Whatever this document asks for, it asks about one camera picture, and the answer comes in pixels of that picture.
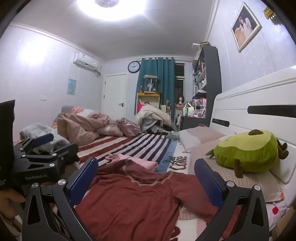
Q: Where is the window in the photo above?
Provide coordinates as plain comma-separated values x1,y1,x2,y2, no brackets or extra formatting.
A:
174,62,186,109

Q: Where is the white air conditioner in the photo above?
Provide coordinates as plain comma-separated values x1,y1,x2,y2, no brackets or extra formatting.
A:
73,52,102,76

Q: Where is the pink satin cloth bundle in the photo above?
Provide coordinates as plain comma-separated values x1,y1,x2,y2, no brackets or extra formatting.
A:
116,117,141,138

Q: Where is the dark red long-sleeve top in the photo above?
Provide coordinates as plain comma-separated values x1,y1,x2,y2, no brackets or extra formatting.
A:
74,159,219,241

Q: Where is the beige striped pillow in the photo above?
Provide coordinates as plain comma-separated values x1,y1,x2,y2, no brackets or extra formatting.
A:
190,134,284,202

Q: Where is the round wall clock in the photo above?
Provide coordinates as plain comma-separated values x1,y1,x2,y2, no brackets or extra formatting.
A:
128,61,141,74

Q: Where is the yellow wall decoration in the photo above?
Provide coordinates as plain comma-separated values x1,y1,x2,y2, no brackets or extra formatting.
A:
264,7,276,19

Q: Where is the cream clothes heap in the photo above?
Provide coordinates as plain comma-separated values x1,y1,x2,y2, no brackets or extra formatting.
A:
135,104,172,134

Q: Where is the pink garment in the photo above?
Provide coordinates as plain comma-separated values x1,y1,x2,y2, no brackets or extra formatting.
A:
105,153,159,173

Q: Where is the dusty pink duvet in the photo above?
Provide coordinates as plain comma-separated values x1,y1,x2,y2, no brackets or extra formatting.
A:
57,105,123,147

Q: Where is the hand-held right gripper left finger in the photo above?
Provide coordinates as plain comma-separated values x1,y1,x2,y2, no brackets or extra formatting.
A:
22,157,99,241

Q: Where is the yellow wooden shelf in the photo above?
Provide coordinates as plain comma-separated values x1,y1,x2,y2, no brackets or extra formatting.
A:
136,92,161,117

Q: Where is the white door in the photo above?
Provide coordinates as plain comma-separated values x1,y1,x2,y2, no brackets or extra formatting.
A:
103,74,128,117

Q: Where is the white bed headboard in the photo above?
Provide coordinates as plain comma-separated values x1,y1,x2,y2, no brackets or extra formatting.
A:
209,66,296,184

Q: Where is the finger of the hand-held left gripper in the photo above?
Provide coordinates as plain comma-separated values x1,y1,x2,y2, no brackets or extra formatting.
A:
50,143,80,166
23,133,54,154

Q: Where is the green avocado plush toy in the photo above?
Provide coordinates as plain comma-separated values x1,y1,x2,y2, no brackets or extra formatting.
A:
206,129,289,178

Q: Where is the round ceiling lamp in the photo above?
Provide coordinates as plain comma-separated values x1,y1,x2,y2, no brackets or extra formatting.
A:
77,0,149,23

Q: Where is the glass display case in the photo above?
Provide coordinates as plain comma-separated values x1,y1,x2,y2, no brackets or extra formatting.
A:
143,75,158,93

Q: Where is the person's left hand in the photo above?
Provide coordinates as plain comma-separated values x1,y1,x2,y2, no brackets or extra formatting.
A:
0,187,25,219

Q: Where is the dark tall bookshelf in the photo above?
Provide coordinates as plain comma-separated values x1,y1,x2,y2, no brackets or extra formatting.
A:
191,42,222,119

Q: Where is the dark cluttered desk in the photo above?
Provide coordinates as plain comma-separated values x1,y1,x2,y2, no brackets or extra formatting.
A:
178,114,209,131

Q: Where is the framed wall photo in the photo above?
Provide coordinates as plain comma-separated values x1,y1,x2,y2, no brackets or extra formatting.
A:
231,2,262,53

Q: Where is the grey clothes pile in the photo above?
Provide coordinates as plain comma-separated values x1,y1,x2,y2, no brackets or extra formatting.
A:
20,123,70,154

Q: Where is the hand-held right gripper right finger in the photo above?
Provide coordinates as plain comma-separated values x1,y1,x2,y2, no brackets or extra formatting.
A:
194,159,270,241

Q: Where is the light blue wall poster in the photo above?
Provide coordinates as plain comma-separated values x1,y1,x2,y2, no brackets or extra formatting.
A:
67,79,77,95

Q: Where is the pink pillow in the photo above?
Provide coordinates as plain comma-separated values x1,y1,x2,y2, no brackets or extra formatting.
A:
179,126,226,151

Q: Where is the teal curtain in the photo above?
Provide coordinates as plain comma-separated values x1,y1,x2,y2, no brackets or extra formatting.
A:
135,57,175,117

